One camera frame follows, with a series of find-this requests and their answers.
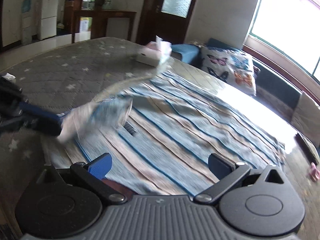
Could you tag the dark wooden display cabinet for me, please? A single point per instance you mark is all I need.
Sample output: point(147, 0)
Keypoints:
point(82, 5)

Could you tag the dark wooden door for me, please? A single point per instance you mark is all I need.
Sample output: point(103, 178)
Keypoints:
point(167, 19)

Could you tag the dark wooden side table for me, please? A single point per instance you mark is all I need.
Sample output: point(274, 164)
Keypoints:
point(100, 21)

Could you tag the white refrigerator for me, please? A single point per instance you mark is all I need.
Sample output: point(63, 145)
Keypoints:
point(47, 19)

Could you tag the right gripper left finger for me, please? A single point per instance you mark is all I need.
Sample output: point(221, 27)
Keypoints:
point(67, 200)

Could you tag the butterfly print pillow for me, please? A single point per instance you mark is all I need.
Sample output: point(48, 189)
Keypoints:
point(232, 67)

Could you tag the blue bench sofa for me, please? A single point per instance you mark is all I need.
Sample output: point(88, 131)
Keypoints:
point(272, 89)

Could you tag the blue striped garment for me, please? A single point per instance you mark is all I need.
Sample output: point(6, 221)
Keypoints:
point(160, 134)

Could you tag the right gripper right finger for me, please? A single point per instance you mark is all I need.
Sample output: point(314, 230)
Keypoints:
point(253, 201)

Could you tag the black remote control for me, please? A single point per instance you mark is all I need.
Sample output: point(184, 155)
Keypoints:
point(308, 148)

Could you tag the water dispenser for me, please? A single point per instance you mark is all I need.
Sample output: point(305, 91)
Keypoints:
point(26, 36)

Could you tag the window with green frame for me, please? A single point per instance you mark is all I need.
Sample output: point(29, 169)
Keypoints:
point(291, 27)

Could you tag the grey quilted star table cover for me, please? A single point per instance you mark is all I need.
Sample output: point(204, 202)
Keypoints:
point(72, 75)

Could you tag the white tissue box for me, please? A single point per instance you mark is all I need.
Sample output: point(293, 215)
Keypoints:
point(155, 52)

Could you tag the pink small cloth item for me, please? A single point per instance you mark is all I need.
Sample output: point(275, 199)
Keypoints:
point(314, 173)

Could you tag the grey square cushion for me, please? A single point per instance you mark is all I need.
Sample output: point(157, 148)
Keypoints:
point(306, 118)

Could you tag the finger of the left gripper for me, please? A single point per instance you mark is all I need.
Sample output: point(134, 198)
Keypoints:
point(43, 125)
point(14, 103)

